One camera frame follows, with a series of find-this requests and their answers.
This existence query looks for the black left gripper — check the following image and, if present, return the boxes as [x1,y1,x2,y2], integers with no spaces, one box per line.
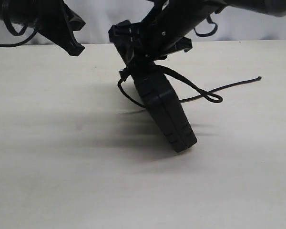
[38,0,86,56]

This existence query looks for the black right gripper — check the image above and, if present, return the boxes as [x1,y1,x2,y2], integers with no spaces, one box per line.
[108,20,193,64]

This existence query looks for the black plastic case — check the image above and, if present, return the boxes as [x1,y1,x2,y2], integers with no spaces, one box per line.
[113,20,197,153]

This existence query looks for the black cord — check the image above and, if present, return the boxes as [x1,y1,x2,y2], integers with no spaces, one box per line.
[117,64,262,113]

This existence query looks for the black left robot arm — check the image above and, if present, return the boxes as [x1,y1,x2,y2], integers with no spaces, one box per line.
[0,0,85,56]

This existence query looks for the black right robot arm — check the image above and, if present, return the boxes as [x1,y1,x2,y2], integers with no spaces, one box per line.
[108,0,286,64]

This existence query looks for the white curtain backdrop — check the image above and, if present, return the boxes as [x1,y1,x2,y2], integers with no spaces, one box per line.
[0,0,286,46]

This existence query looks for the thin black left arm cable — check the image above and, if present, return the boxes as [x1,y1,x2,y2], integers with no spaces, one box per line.
[0,0,41,48]

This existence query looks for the black right arm cable loop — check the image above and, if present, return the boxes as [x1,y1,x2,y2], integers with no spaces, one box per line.
[194,13,219,38]

